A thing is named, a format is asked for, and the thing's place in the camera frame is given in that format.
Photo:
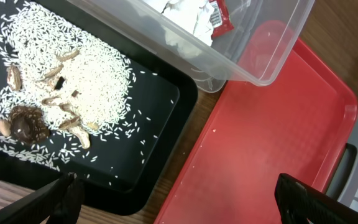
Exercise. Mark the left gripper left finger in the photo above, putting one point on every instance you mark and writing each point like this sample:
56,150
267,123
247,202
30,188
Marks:
57,202

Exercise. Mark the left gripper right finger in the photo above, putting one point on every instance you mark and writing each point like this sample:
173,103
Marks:
298,203

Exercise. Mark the rice and peanut leftovers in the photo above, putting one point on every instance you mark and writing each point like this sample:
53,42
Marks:
59,85

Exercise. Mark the red snack wrapper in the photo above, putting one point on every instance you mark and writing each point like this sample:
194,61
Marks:
220,19

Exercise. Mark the white tissue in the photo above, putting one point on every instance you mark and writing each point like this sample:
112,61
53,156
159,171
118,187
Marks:
180,23

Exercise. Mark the red serving tray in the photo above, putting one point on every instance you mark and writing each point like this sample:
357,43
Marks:
297,125

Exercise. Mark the black plastic tray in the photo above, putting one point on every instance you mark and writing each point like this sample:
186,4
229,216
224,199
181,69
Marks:
120,172

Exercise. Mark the clear plastic bin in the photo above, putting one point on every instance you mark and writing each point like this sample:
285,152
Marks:
264,33

